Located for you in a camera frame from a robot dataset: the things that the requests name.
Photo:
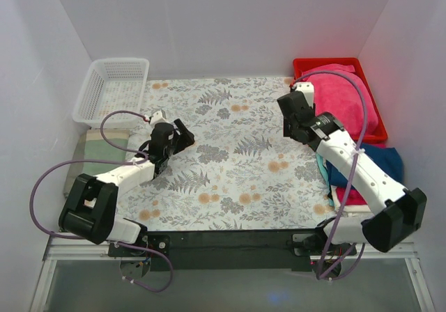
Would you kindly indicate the cream folded t shirt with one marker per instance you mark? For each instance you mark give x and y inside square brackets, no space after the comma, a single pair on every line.
[355,204]

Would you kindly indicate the magenta folded t shirt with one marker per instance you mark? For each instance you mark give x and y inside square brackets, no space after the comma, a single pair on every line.
[338,185]

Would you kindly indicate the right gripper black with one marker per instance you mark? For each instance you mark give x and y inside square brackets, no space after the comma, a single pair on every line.
[290,125]

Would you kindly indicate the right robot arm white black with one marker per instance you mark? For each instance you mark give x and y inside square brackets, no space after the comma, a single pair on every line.
[397,212]

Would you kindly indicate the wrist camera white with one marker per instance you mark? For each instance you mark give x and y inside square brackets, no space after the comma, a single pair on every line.
[155,118]
[307,88]

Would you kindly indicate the green folded cloth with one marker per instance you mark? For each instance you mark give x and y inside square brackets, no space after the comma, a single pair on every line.
[90,146]

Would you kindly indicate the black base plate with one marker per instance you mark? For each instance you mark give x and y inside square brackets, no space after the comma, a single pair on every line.
[288,249]

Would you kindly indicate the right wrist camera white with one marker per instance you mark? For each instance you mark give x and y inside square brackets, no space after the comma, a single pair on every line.
[307,88]

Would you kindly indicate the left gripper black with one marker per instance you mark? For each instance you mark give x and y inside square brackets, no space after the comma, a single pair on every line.
[178,135]

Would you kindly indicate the teal folded t shirt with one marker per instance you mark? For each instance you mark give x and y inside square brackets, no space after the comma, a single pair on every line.
[322,169]

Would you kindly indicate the white plastic basket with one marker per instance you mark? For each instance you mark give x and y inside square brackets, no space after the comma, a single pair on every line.
[110,85]

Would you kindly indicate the aluminium rail frame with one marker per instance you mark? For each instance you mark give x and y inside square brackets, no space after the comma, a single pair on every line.
[79,276]

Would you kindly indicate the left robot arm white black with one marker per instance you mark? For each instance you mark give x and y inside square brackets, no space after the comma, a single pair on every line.
[90,211]

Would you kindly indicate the floral table cloth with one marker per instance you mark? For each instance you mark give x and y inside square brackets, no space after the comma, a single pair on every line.
[240,173]

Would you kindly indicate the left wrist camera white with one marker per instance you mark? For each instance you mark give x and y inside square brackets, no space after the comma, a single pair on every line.
[155,118]

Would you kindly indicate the pink towel in bin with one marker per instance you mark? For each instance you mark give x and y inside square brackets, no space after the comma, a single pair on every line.
[334,92]

